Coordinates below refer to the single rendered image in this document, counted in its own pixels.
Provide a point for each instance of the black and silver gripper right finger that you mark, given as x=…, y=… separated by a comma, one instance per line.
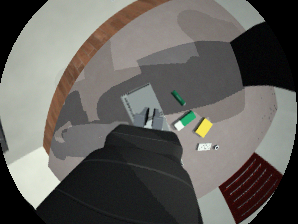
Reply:
x=157, y=121

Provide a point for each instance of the yellow block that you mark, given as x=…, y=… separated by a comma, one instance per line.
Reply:
x=203, y=127

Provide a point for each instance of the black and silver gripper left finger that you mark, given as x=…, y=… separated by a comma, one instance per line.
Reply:
x=141, y=119

